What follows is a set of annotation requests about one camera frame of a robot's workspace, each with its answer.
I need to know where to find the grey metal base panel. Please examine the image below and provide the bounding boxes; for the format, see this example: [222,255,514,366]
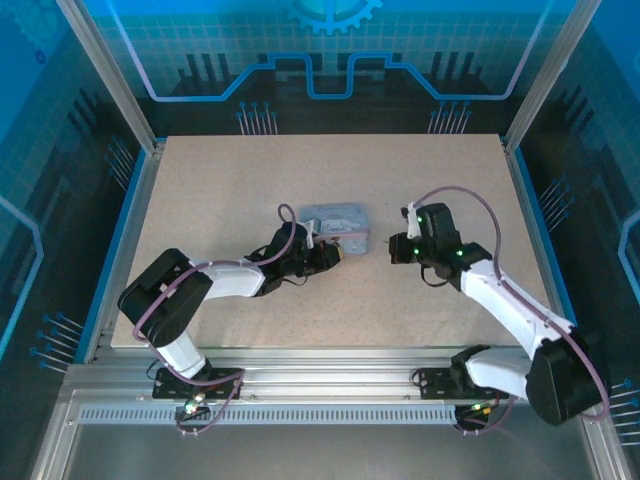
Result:
[64,424,591,480]

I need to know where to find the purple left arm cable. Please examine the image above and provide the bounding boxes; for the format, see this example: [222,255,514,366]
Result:
[132,202,301,439]

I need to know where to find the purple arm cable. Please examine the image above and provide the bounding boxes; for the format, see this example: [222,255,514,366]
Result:
[409,185,612,437]
[132,202,301,439]

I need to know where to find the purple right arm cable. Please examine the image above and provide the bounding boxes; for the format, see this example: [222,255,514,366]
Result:
[409,185,612,437]

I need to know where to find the aluminium side rail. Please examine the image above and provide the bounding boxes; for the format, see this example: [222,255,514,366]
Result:
[82,139,169,364]
[502,139,579,364]

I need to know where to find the aluminium cross rail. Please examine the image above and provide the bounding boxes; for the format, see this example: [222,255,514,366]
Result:
[64,347,599,402]

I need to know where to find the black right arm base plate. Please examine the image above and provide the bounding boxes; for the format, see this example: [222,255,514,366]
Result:
[417,367,510,401]

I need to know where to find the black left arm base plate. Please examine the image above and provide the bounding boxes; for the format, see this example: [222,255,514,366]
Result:
[152,367,244,401]

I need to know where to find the grey slotted cable duct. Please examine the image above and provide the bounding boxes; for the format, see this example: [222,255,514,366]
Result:
[79,407,459,427]

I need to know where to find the aluminium frame post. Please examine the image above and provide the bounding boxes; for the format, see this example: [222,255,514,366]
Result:
[53,0,166,154]
[502,0,604,154]

